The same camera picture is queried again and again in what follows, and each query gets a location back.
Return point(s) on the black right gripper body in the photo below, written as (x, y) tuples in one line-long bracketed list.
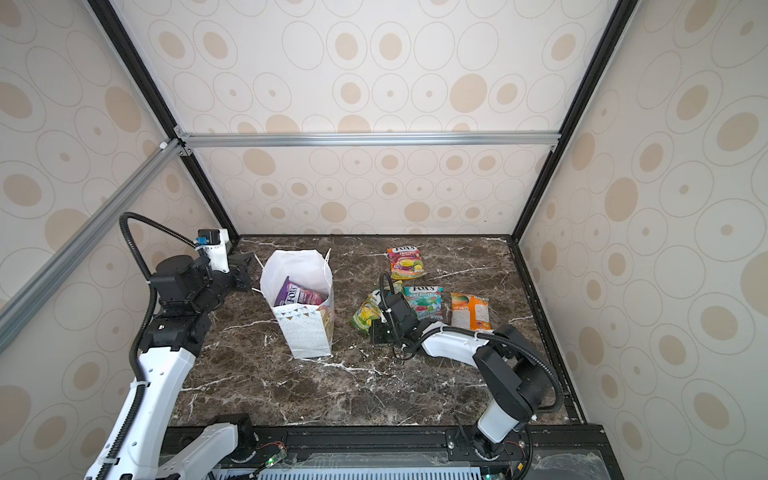
[(382, 334)]

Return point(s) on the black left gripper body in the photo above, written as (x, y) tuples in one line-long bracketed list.
[(237, 276)]

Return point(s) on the green Fox's candy bag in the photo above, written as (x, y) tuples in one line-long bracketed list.
[(369, 313)]

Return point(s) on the purple Fox's candy bag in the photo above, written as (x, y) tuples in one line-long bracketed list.
[(292, 293)]

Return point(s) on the white paper bag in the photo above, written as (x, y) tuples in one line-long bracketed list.
[(307, 329)]

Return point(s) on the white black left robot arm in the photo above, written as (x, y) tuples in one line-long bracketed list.
[(185, 292)]

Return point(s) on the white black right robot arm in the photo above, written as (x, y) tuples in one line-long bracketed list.
[(521, 383)]

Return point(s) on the Fox's mint blossom candy bag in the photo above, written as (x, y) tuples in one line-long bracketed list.
[(426, 301)]

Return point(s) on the Fox's fruits candy bag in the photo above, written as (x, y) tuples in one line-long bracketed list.
[(405, 263)]

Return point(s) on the orange Fox's candy bag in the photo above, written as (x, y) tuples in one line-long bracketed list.
[(470, 312)]

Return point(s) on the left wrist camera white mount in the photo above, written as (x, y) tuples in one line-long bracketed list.
[(213, 243)]

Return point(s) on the silver aluminium back rail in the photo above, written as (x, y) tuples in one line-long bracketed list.
[(379, 139)]

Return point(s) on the silver aluminium rail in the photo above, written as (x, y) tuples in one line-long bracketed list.
[(379, 139), (22, 308)]

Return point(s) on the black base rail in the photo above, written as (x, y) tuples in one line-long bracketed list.
[(420, 452)]

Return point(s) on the silver aluminium left rail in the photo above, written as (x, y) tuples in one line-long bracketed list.
[(22, 308)]

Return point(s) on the black corner frame post left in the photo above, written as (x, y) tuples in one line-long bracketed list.
[(107, 17)]

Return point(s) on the black corner frame post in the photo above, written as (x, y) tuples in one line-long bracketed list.
[(606, 46), (107, 17)]

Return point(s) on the black corner frame post right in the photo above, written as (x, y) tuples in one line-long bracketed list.
[(606, 46)]

